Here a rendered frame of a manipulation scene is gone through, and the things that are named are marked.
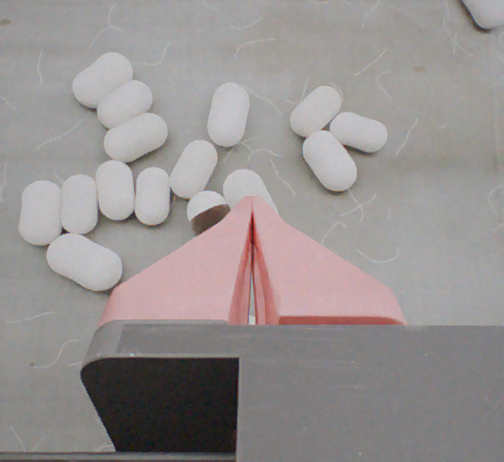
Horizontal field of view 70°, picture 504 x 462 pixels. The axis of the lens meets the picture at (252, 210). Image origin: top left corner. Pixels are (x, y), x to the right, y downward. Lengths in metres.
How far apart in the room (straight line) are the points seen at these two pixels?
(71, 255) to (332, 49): 0.19
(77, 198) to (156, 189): 0.04
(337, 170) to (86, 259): 0.13
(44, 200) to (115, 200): 0.04
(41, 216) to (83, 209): 0.02
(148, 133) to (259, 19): 0.11
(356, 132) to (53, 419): 0.21
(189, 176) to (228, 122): 0.04
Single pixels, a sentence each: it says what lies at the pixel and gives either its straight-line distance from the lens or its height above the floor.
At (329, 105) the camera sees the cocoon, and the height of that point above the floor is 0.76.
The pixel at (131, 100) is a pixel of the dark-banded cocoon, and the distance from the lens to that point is 0.21.
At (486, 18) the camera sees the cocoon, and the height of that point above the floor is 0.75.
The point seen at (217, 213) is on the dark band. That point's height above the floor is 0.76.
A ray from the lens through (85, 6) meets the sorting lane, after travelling 0.28.
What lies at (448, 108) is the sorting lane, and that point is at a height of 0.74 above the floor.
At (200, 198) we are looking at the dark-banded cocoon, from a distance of 0.18.
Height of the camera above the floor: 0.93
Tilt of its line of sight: 76 degrees down
